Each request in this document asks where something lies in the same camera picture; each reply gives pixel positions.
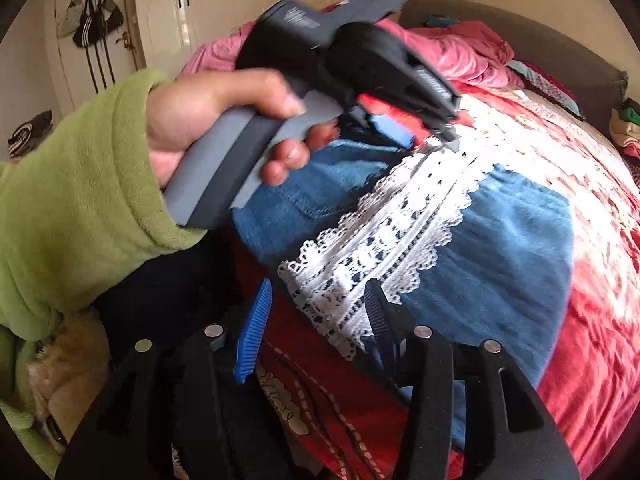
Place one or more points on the red floral blanket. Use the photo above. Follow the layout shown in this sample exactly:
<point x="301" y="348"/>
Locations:
<point x="600" y="335"/>

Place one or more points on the black striped hanging bag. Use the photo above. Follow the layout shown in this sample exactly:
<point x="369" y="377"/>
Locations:
<point x="87" y="27"/>

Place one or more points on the grey bed headboard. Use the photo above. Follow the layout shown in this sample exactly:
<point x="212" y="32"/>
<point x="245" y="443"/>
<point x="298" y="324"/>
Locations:
<point x="550" y="50"/>

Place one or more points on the person's left hand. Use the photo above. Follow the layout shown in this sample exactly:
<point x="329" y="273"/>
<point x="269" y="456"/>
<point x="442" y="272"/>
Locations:
<point x="210" y="105"/>

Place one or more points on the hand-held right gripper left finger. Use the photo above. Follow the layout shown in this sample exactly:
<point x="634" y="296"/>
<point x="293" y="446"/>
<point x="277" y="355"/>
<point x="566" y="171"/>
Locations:
<point x="254" y="330"/>

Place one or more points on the cream wardrobe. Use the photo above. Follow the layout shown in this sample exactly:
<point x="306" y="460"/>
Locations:
<point x="210" y="10"/>

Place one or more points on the pink duvet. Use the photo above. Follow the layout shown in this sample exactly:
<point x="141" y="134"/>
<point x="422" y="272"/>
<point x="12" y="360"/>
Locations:
<point x="465" y="55"/>

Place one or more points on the stack of folded clothes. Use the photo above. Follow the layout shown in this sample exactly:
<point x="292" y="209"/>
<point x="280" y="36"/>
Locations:
<point x="627" y="125"/>

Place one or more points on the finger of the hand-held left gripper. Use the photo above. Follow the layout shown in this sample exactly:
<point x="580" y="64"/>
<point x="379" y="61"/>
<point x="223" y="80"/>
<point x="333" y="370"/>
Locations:
<point x="392" y="130"/>
<point x="442" y="137"/>

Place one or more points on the blue denim pants lace trim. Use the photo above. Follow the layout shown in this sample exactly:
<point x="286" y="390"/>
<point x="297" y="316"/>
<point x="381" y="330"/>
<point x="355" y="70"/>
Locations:
<point x="500" y="240"/>

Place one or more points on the person's left forearm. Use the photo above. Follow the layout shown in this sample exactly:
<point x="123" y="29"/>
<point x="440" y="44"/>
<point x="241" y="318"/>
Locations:
<point x="75" y="185"/>

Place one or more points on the dark hanging bag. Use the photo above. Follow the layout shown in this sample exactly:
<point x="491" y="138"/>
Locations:
<point x="111" y="15"/>

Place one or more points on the grey hanging bag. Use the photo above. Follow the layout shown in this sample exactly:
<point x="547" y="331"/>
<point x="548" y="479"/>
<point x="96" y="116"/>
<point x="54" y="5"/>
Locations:
<point x="67" y="17"/>

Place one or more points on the cream door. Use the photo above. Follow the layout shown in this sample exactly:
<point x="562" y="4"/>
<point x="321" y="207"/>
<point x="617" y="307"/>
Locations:
<point x="75" y="95"/>

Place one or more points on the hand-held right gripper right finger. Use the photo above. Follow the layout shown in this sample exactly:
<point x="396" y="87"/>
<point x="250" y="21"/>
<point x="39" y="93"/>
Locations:
<point x="377" y="320"/>

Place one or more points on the teal cloth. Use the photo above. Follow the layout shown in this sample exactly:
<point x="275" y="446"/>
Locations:
<point x="440" y="21"/>

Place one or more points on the patterned pillow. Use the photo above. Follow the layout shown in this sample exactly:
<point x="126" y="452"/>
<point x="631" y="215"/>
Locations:
<point x="545" y="85"/>

